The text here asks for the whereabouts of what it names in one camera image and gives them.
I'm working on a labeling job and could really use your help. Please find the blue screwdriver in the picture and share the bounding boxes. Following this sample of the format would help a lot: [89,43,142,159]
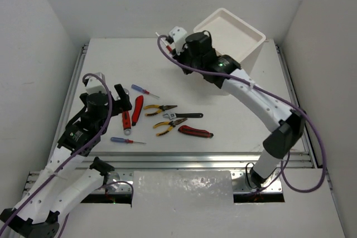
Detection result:
[110,137,146,145]
[155,32,174,56]
[131,84,160,99]

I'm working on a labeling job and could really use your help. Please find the white drawer cabinet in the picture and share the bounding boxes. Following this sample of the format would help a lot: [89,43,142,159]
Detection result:
[193,8,266,75]

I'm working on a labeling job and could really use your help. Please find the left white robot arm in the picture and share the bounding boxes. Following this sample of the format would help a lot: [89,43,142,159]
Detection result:
[1,84,132,237]

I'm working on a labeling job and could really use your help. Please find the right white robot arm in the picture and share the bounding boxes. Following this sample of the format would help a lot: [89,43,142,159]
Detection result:
[169,29,305,187]

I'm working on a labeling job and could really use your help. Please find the red adjustable wrench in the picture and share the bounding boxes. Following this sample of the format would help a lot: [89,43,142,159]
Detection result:
[122,111,131,135]

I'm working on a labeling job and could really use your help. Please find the red utility knife left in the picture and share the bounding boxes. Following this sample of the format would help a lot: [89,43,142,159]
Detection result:
[132,95,144,126]

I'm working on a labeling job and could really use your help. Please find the blue screwdriver front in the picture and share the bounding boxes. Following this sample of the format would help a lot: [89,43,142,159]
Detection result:
[110,137,146,145]

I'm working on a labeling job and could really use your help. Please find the yellow pliers upper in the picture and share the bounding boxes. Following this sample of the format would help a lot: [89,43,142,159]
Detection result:
[143,105,177,116]

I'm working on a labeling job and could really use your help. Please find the yellow pliers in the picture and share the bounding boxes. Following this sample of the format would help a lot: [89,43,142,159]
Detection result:
[153,118,187,137]
[143,105,177,116]

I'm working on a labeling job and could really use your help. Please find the black adjustable wrench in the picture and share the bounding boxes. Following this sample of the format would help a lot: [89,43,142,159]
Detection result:
[163,113,204,120]

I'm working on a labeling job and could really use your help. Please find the yellow pliers lower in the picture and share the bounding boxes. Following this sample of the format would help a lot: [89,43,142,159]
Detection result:
[153,118,187,137]

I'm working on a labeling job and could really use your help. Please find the red black utility knife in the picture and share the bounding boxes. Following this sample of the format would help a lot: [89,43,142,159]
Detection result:
[178,125,214,138]

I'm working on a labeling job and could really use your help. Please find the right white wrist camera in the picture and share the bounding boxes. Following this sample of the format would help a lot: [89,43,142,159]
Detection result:
[168,26,188,55]

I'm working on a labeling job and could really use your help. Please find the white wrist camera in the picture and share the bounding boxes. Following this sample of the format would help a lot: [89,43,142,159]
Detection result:
[168,26,188,55]
[84,76,106,95]

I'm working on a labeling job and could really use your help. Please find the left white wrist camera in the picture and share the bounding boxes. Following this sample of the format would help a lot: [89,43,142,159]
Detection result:
[84,76,106,95]

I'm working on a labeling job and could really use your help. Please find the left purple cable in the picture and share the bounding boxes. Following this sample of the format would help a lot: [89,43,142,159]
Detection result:
[0,72,134,238]

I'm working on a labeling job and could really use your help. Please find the purple cable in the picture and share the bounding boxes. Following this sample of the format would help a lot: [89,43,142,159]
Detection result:
[0,72,134,238]
[157,35,327,194]

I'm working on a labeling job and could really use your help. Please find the aluminium table frame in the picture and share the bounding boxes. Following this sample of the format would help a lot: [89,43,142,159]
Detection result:
[21,41,334,204]

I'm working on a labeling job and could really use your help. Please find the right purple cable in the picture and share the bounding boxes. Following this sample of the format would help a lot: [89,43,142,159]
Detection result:
[157,35,327,194]

